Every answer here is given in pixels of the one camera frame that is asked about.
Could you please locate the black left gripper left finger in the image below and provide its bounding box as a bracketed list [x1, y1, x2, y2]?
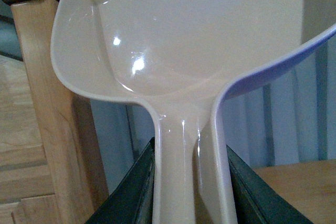
[86, 138, 155, 224]

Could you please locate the beige plastic dustpan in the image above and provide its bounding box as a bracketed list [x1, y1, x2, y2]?
[51, 0, 335, 223]

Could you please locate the wooden bed headboard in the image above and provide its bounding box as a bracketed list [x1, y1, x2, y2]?
[1, 0, 108, 223]

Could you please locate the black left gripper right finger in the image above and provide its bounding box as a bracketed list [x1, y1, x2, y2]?
[227, 147, 312, 223]

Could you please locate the wooden bedside table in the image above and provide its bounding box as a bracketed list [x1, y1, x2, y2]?
[254, 159, 335, 223]

